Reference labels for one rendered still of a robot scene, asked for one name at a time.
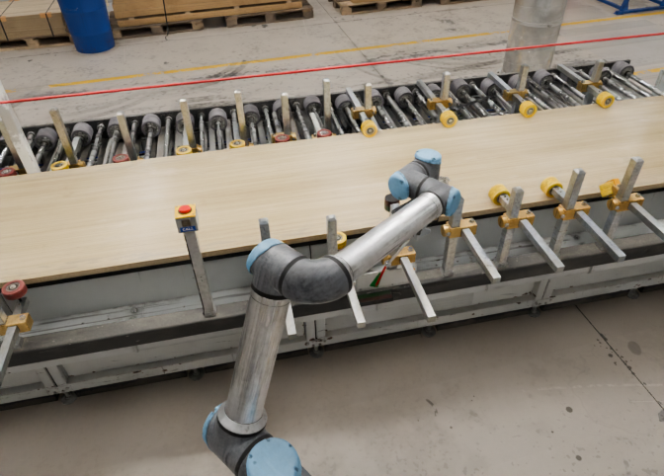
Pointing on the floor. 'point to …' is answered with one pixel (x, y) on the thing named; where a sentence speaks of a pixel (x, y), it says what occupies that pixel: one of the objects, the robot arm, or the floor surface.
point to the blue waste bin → (86, 16)
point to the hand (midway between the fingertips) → (414, 237)
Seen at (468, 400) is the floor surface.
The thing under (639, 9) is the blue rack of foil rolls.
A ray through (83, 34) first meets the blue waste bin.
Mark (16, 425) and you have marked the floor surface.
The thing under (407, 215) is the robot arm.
